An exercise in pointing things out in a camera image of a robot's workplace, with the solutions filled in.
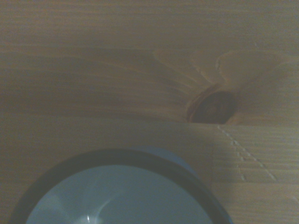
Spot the teal enamel mug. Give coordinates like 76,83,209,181
8,146,234,224

